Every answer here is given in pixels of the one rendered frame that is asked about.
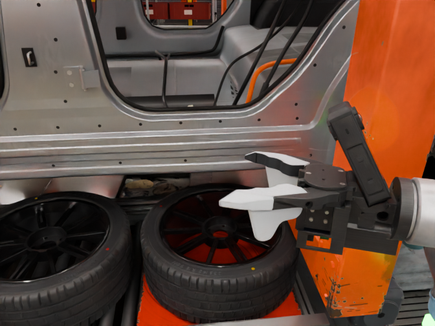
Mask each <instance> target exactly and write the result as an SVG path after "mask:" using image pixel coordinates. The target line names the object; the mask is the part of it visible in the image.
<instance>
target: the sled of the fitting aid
mask: <svg viewBox="0 0 435 326"><path fill-rule="evenodd" d="M392 276H393V277H394V278H395V281H396V282H397V284H398V285H399V286H400V287H401V288H402V290H416V289H424V288H433V286H434V280H433V278H432V274H431V272H430V270H420V271H411V272H396V273H393V274H392Z"/></svg>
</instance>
